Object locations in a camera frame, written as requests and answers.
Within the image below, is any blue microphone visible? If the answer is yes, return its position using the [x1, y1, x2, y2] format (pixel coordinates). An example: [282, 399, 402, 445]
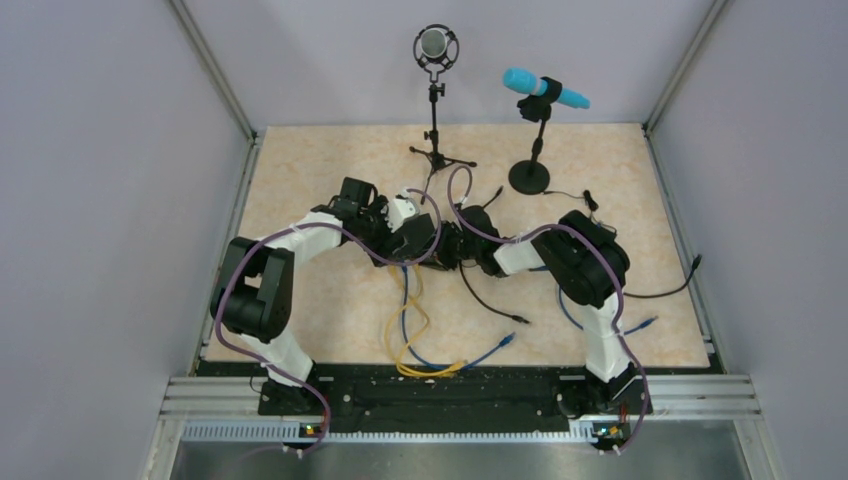
[502, 67, 591, 195]

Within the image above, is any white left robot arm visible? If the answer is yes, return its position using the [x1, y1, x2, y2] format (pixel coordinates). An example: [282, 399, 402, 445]
[209, 177, 420, 414]

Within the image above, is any blue ethernet cable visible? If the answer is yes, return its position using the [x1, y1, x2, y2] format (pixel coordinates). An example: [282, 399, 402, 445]
[399, 264, 517, 372]
[557, 284, 659, 337]

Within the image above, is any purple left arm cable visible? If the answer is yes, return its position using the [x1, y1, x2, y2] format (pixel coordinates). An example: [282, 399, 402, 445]
[211, 188, 444, 458]

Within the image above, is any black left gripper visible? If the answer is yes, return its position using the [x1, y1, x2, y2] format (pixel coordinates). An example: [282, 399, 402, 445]
[356, 196, 408, 266]

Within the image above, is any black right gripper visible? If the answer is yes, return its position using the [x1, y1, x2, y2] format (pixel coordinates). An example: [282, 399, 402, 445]
[411, 221, 481, 271]

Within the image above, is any black network switch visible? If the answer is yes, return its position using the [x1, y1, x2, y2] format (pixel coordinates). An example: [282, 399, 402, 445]
[377, 214, 436, 263]

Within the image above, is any silver condenser microphone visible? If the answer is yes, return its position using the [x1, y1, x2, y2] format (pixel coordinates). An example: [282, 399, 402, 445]
[413, 24, 459, 70]

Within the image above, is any black tripod microphone stand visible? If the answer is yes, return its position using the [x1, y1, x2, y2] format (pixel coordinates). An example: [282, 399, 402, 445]
[409, 69, 478, 193]

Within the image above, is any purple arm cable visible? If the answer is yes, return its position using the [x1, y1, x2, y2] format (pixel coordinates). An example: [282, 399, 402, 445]
[211, 188, 444, 458]
[446, 164, 652, 455]

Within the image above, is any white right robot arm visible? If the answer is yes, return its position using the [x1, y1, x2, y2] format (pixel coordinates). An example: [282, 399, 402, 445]
[425, 205, 631, 412]

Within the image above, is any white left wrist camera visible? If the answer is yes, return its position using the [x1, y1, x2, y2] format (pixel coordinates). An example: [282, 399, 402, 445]
[385, 195, 420, 233]

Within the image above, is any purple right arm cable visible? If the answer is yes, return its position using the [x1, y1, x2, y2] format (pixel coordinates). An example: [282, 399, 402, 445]
[446, 164, 652, 455]

